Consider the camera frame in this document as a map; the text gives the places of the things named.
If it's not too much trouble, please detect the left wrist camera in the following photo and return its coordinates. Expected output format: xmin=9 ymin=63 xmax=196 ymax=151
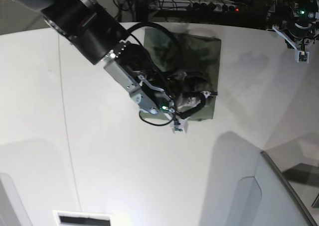
xmin=295 ymin=50 xmax=309 ymax=63

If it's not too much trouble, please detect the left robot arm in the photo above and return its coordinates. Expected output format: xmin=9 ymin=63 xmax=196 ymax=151
xmin=275 ymin=0 xmax=319 ymax=51

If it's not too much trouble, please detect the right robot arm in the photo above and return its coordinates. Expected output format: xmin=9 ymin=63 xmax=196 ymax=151
xmin=15 ymin=0 xmax=216 ymax=119

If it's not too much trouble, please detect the black power strip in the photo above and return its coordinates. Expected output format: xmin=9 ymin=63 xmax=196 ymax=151
xmin=186 ymin=2 xmax=242 ymax=13

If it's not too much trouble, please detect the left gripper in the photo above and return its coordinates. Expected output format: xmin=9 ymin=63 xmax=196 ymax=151
xmin=285 ymin=21 xmax=319 ymax=48

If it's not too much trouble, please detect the olive green t-shirt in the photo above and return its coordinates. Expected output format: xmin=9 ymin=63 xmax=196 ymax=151
xmin=144 ymin=28 xmax=222 ymax=121

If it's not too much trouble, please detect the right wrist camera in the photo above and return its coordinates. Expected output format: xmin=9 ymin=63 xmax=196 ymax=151
xmin=169 ymin=119 xmax=188 ymax=134

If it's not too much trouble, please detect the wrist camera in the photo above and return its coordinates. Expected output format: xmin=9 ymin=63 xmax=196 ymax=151
xmin=169 ymin=119 xmax=188 ymax=134
xmin=295 ymin=50 xmax=309 ymax=63

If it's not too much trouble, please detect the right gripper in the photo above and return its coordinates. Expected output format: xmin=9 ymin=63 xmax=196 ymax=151
xmin=168 ymin=70 xmax=217 ymax=119

